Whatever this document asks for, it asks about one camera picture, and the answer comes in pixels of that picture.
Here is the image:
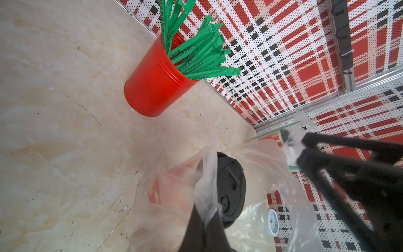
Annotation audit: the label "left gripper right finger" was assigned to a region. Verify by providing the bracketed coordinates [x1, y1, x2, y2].
[204, 212, 235, 252]

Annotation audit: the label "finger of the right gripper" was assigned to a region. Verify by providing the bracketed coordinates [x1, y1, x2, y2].
[302, 133, 403, 164]
[297, 149, 403, 252]

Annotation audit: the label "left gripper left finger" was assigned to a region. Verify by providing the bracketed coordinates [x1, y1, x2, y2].
[178, 205, 205, 252]

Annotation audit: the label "black lid red cup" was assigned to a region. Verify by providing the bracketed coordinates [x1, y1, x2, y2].
[147, 152, 247, 229]

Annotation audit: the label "spare clear plastic bags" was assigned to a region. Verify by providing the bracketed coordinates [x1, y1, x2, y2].
[129, 129, 323, 252]

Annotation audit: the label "clear plastic carrier bag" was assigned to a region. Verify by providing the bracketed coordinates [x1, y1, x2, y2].
[252, 111, 317, 171]

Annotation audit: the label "white alarm clock right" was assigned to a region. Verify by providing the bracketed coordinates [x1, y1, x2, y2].
[268, 209, 279, 236]

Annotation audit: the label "red straw holder cup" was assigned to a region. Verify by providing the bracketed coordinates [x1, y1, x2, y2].
[124, 37, 197, 117]

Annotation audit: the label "green straws bundle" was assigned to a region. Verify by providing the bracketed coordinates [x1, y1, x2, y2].
[159, 1, 241, 81]

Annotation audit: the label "black hook rail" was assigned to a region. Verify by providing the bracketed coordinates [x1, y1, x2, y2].
[327, 0, 356, 94]

